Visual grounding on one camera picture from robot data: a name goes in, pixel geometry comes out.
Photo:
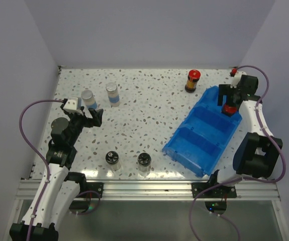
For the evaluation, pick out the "red lid sauce jar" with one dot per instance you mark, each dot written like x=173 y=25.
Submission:
x=192 y=80
x=229 y=109

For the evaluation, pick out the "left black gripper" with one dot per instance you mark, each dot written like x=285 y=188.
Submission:
x=96 y=115

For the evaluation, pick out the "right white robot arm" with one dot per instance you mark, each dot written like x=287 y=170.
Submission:
x=269 y=148

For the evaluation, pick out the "blue plastic divided bin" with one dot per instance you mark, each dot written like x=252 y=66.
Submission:
x=202 y=137

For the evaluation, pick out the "silver lid salt bottle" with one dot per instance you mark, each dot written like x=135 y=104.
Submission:
x=89 y=99
x=113 y=95

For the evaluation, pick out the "black lid glass jar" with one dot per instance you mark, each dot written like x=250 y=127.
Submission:
x=113 y=160
x=144 y=164

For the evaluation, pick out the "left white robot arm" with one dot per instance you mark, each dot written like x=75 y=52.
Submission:
x=59 y=186

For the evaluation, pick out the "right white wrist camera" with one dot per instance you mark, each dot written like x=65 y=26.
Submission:
x=236 y=75

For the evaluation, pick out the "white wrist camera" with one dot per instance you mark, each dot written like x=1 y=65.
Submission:
x=72 y=105
x=236 y=75

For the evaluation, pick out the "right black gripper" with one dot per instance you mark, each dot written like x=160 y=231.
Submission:
x=224 y=89

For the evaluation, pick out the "aluminium frame rail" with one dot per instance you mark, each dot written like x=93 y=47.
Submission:
x=180 y=190

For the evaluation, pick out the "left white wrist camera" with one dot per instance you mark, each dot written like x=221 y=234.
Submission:
x=72 y=105

